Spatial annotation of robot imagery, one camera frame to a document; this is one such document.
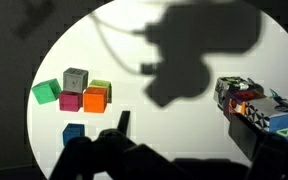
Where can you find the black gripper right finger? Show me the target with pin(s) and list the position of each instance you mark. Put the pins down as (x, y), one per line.
(270, 156)

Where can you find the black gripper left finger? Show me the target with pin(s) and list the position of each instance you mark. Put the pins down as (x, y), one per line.
(110, 153)

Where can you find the orange block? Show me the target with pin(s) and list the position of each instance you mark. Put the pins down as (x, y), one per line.
(95, 100)

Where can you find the magenta block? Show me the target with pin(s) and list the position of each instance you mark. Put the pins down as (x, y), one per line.
(70, 101)

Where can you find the yellow-green block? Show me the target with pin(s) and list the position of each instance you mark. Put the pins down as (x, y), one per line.
(100, 84)

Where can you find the grey block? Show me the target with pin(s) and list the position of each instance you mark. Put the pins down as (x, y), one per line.
(74, 80)

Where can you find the green block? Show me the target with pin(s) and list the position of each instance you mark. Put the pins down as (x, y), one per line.
(46, 91)

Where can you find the blue block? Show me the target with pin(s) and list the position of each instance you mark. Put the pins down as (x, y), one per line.
(73, 132)

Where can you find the blue-topped triangle-pattern cube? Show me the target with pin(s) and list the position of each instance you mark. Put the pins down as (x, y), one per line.
(280, 120)

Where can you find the white green black cube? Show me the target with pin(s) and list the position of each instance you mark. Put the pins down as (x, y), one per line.
(227, 86)

